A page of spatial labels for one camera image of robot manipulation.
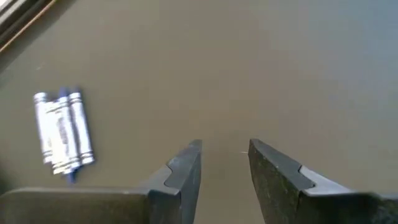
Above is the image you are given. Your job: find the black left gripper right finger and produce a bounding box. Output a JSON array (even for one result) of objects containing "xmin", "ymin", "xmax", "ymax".
[{"xmin": 248, "ymin": 138, "xmax": 398, "ymax": 224}]

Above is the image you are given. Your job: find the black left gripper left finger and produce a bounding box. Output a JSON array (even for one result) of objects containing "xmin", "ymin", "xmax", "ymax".
[{"xmin": 0, "ymin": 139, "xmax": 203, "ymax": 224}]

